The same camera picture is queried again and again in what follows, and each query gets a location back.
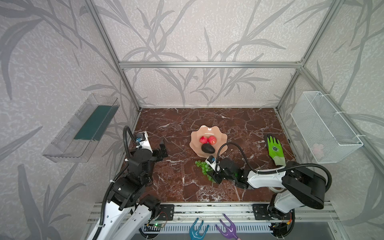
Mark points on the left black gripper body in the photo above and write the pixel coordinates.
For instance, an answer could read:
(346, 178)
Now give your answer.
(158, 153)

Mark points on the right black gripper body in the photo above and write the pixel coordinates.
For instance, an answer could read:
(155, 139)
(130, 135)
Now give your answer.
(218, 172)

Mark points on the green fake grape bunch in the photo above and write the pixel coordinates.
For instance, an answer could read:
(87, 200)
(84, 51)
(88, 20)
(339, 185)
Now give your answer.
(206, 169)

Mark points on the dark fake avocado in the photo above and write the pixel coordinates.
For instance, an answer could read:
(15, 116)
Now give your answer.
(207, 148)

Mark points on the red fake apple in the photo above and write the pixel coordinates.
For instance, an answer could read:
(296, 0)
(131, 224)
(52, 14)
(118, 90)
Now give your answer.
(204, 140)
(212, 140)

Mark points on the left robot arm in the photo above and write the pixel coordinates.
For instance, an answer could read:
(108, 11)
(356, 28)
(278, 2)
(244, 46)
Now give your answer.
(125, 209)

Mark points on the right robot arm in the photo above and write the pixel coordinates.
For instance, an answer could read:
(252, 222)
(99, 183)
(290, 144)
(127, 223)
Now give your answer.
(295, 185)

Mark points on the pink scalloped fruit bowl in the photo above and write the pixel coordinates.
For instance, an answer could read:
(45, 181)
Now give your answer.
(207, 131)

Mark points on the clear tape roll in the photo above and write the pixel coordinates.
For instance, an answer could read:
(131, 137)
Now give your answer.
(276, 190)

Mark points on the green work glove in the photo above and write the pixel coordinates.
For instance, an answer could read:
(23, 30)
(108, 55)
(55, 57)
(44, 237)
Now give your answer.
(275, 150)

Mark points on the purple plastic hand fork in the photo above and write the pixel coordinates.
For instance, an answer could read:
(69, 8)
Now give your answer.
(229, 231)

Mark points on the teal plastic hand fork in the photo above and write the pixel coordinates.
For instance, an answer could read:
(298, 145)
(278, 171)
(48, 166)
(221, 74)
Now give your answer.
(195, 233)

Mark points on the pink item in basket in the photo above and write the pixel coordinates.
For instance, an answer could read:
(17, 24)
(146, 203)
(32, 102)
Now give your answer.
(318, 150)

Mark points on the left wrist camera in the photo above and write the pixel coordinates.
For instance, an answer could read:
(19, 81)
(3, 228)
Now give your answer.
(142, 141)

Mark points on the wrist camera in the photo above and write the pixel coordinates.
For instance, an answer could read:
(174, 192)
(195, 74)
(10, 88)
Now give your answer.
(213, 163)
(142, 141)

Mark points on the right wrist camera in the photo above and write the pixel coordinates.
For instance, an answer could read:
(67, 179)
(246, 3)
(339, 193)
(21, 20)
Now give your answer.
(213, 163)

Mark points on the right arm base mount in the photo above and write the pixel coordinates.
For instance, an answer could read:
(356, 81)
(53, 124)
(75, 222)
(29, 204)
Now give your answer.
(267, 213)

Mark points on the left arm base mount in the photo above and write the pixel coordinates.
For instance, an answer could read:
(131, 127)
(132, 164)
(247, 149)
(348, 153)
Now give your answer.
(165, 212)

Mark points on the aluminium front rail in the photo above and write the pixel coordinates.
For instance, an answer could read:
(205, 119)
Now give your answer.
(241, 212)

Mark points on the clear plastic wall bin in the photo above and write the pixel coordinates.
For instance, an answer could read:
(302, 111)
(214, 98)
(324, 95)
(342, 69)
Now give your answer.
(79, 138)

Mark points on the white wire mesh basket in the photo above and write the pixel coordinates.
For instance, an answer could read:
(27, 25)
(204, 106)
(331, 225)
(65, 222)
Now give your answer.
(320, 123)

